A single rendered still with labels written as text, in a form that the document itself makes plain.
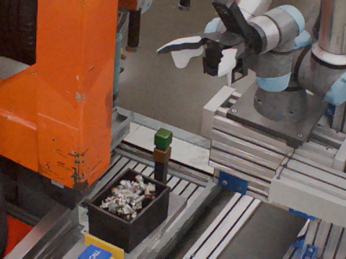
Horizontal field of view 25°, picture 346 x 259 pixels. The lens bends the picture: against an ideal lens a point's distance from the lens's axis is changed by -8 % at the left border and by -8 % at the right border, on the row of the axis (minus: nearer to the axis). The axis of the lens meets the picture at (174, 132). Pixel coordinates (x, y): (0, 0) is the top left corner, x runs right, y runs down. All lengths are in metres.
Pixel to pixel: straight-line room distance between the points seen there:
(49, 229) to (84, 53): 0.59
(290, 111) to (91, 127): 0.53
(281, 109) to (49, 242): 0.80
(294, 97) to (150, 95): 1.62
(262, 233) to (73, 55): 0.98
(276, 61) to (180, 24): 2.53
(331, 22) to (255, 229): 1.00
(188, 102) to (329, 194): 1.66
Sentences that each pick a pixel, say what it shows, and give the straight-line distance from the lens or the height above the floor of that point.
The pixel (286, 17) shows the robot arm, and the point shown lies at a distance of 1.71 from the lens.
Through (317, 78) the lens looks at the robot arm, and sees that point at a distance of 2.00.
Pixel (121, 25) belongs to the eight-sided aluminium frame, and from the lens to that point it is 2.87.
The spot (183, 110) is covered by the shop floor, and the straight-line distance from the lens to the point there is 3.58.
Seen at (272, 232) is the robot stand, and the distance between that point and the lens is 2.71.
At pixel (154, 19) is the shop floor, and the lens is 4.27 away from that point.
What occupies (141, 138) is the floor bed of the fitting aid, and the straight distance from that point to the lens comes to 3.27.
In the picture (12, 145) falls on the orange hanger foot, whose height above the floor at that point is 0.58.
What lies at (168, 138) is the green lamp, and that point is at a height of 0.66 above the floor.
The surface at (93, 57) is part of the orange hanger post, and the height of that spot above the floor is 0.94.
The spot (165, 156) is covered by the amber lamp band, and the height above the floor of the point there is 0.60.
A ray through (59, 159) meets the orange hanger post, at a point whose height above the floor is 0.62.
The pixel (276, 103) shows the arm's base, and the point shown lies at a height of 0.87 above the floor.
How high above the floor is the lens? 2.02
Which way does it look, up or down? 36 degrees down
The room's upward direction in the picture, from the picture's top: 5 degrees clockwise
